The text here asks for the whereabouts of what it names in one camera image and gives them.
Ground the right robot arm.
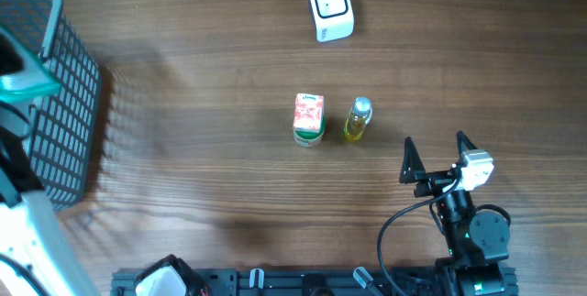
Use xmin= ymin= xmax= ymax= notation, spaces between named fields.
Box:
xmin=391 ymin=131 xmax=519 ymax=296

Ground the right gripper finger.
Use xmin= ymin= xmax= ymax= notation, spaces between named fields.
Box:
xmin=399 ymin=137 xmax=426 ymax=184
xmin=456 ymin=130 xmax=477 ymax=155

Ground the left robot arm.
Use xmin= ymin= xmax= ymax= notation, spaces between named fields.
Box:
xmin=1 ymin=98 xmax=99 ymax=295

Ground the white barcode scanner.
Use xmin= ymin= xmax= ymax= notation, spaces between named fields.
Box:
xmin=309 ymin=0 xmax=354 ymax=42

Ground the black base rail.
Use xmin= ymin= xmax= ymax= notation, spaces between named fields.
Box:
xmin=111 ymin=266 xmax=519 ymax=296

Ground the right black camera cable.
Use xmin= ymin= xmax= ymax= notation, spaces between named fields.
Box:
xmin=376 ymin=167 xmax=463 ymax=296

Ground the pink juice carton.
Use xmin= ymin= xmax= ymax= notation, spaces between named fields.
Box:
xmin=293 ymin=93 xmax=325 ymax=133

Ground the grey plastic mesh basket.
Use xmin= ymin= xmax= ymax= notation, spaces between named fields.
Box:
xmin=1 ymin=0 xmax=103 ymax=211

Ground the green white tape roll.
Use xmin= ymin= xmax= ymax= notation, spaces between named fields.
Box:
xmin=293 ymin=118 xmax=327 ymax=147

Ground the yellow liquid bottle silver cap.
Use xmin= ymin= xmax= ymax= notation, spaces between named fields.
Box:
xmin=344 ymin=96 xmax=373 ymax=142

